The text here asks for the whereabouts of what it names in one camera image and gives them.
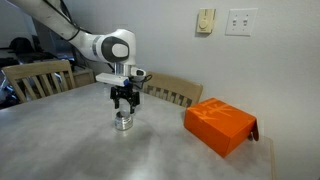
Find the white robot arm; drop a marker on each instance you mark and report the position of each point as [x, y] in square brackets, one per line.
[118, 47]

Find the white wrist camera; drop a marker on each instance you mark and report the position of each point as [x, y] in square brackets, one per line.
[112, 79]

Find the white double light switch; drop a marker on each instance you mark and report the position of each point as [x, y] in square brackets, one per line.
[241, 21]

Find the wooden chair at left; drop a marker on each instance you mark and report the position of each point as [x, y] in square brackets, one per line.
[40, 79]

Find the wooden chair by wall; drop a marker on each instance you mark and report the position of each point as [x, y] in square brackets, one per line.
[173, 89]

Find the orange cardboard box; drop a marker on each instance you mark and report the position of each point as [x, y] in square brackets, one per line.
[220, 126]

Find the silver jar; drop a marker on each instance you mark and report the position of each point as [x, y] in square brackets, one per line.
[123, 122]

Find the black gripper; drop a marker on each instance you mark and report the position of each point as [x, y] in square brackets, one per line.
[125, 92]

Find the beige wall thermostat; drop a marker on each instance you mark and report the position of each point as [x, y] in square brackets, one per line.
[205, 21]

